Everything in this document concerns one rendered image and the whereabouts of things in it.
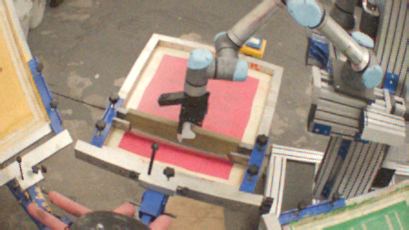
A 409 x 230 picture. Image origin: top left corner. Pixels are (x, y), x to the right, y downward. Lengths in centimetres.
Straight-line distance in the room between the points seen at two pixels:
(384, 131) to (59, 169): 201
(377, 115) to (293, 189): 109
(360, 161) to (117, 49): 218
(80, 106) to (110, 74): 38
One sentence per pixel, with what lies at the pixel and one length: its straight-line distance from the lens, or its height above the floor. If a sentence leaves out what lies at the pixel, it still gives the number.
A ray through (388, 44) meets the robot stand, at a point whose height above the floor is 143.
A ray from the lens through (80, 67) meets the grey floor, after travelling 439.
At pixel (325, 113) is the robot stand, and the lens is 258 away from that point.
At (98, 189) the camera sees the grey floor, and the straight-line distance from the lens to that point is 357.
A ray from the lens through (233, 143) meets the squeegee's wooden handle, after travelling 240.
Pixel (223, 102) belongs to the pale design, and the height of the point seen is 96.
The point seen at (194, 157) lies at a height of 96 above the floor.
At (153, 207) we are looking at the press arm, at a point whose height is 104.
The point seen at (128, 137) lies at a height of 96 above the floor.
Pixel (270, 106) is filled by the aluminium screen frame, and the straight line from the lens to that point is 269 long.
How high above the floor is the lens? 266
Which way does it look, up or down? 40 degrees down
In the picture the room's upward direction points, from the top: 11 degrees clockwise
